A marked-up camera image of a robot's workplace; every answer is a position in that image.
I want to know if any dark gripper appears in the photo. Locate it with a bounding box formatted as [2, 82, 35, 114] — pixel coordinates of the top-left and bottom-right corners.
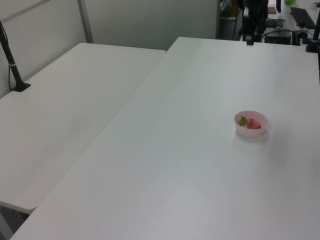
[240, 7, 267, 46]

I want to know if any red strawberry with green leaves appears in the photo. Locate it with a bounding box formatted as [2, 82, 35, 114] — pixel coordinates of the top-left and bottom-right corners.
[237, 115, 263, 130]

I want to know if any pink plastic bowl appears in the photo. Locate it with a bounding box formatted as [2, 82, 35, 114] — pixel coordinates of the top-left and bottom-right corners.
[234, 110, 269, 138]

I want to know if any black computer box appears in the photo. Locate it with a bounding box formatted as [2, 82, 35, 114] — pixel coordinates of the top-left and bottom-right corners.
[264, 29, 294, 46]

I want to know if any black keyboard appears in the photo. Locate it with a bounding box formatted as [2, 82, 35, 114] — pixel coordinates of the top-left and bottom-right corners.
[289, 6, 317, 29]

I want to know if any black clamp stand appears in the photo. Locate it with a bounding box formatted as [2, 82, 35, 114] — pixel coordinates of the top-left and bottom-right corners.
[305, 17, 320, 54]

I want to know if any grey metal shelf frame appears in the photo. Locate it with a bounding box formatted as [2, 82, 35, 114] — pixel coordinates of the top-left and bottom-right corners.
[215, 0, 222, 40]

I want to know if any black desk mount bracket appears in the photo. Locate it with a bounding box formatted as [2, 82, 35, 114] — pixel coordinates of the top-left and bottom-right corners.
[292, 29, 310, 47]

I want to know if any black camera stand pole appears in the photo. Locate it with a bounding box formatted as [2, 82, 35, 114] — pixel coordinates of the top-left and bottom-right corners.
[0, 20, 32, 93]

